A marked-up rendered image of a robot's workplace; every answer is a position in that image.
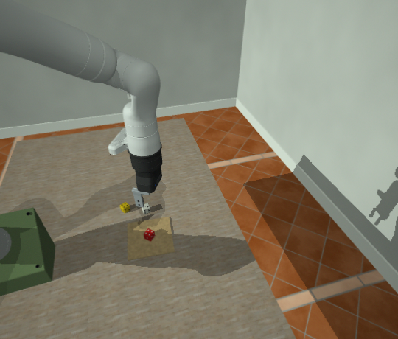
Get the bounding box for red die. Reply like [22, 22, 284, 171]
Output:
[144, 229, 155, 241]

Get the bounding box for white die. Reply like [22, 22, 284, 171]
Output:
[142, 203, 150, 214]

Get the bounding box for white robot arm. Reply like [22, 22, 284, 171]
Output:
[0, 0, 161, 137]

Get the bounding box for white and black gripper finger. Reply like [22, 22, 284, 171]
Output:
[132, 188, 150, 208]

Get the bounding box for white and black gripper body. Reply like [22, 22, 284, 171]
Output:
[108, 128, 162, 193]

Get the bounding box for yellow die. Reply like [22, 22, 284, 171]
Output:
[120, 202, 130, 213]

